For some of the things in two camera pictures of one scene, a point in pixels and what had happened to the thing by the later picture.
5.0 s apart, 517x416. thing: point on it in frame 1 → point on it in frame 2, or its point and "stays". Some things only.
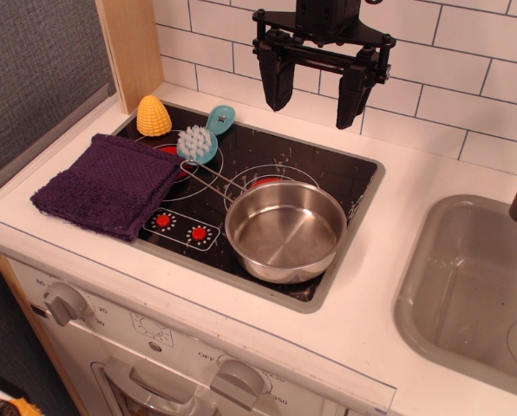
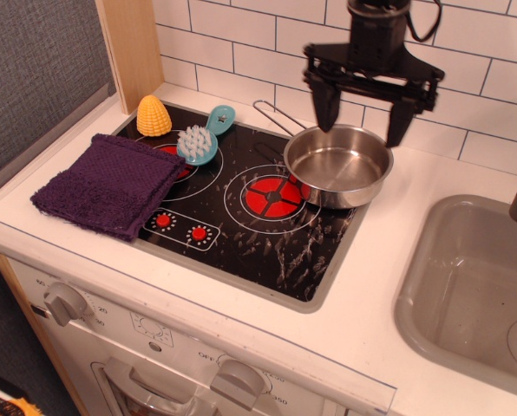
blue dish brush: [199, 144] stays
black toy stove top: [188, 221] stays
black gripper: [325, 34] → [377, 57]
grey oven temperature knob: [238, 383] stays
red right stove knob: [199, 234] stays
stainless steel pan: [284, 231] → [344, 167]
